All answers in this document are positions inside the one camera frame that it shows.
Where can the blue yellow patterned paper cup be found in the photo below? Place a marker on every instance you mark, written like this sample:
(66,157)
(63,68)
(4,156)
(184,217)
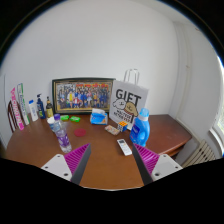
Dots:
(50,122)

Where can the white blue-capped lotion bottle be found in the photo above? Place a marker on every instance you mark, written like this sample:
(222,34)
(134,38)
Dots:
(33,111)

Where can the white paper gift bag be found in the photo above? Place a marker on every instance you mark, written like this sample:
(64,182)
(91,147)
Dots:
(128,103)

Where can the dark blue pump bottle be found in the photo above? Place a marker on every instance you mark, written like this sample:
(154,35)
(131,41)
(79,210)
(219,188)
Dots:
(41,109)

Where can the long green white box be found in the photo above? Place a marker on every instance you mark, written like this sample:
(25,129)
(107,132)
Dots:
(23,105)

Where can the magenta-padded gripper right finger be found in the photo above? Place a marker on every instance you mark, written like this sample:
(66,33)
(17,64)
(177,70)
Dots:
(165,166)

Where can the white remote control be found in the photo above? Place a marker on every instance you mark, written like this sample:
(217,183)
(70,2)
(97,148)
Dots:
(124,147)

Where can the colourful puzzle cube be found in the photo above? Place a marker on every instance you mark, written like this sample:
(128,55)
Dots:
(122,126)

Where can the white radiator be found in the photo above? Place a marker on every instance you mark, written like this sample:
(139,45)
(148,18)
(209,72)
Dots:
(200,155)

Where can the framed group photo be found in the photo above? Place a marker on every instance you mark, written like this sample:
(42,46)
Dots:
(83,96)

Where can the green soap packet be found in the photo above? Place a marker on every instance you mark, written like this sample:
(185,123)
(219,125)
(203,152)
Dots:
(75,119)
(64,117)

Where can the clear purple-capped water bottle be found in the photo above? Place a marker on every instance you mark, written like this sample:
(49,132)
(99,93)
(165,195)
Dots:
(63,138)

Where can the flat round red coaster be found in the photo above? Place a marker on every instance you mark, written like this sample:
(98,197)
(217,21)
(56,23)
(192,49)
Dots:
(80,132)

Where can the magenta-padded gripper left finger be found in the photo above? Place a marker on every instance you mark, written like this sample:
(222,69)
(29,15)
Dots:
(56,166)

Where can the small patterned pouch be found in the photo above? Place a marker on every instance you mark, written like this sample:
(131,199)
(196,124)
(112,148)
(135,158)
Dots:
(112,130)

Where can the white-framed window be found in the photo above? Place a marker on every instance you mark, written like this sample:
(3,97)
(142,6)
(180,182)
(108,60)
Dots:
(220,116)

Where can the blue detergent bottle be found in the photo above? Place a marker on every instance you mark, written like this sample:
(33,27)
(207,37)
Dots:
(140,131)

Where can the blue tissue pack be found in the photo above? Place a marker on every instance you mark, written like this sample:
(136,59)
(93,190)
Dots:
(99,118)

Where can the long pink white box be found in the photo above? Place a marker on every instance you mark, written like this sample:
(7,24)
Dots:
(17,111)

